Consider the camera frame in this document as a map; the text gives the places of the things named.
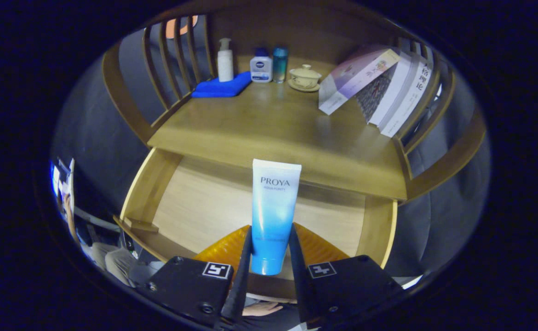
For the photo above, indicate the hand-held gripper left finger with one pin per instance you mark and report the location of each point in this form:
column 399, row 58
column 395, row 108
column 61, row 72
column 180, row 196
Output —
column 243, row 285

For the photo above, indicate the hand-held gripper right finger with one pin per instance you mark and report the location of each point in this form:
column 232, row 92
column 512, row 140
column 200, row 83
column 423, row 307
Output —
column 299, row 285

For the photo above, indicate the blue white cosmetic tube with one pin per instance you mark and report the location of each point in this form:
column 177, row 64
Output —
column 273, row 211

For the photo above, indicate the wooden drawer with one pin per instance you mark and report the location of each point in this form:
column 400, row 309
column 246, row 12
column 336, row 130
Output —
column 204, row 202

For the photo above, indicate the wooden countertop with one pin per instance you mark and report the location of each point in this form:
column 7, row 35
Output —
column 269, row 124

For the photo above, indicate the wooden cabinet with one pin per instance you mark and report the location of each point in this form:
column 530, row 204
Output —
column 453, row 158

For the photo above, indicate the person's beige trouser leg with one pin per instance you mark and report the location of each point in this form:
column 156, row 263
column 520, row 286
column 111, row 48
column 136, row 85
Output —
column 117, row 264

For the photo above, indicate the blue folded cloth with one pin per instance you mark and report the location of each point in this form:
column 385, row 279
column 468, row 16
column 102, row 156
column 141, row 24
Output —
column 220, row 86

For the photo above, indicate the grey patterned book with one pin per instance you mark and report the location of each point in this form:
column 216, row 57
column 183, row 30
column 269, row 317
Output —
column 379, row 94

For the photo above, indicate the beige lidded tea cup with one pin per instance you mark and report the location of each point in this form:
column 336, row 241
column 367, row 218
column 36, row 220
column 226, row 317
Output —
column 304, row 77

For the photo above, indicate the bright monitor screen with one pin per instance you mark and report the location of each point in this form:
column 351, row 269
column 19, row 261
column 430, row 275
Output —
column 56, row 177

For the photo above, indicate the white book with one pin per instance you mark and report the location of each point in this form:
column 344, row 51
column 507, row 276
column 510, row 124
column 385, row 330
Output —
column 409, row 99

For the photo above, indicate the white blue lotion bottle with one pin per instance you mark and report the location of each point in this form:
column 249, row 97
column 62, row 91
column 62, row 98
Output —
column 261, row 69

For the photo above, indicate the purple leaning book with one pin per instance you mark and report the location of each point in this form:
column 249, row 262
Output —
column 356, row 76

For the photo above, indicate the white pump bottle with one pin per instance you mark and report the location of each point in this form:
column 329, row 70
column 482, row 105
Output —
column 225, row 64

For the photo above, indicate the teal bottle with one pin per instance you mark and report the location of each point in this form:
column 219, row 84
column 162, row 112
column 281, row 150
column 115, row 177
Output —
column 280, row 64

